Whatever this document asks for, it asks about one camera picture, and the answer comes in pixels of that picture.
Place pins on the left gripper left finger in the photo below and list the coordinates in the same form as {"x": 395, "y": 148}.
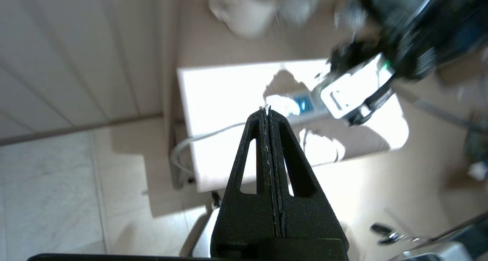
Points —
{"x": 244, "y": 223}

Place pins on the blue mosquito repellent device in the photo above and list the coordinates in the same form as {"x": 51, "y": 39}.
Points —
{"x": 304, "y": 103}

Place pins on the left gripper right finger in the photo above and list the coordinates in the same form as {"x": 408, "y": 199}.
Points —
{"x": 305, "y": 219}

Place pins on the white power strip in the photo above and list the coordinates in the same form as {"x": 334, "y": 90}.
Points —
{"x": 316, "y": 114}

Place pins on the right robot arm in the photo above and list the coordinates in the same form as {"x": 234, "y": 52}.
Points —
{"x": 423, "y": 24}

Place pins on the white round container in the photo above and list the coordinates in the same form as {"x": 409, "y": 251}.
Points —
{"x": 248, "y": 11}

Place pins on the white side table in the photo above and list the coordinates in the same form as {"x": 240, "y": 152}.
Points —
{"x": 221, "y": 100}

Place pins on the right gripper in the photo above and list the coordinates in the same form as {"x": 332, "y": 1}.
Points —
{"x": 349, "y": 57}

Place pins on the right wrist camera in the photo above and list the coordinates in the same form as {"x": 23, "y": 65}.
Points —
{"x": 354, "y": 89}

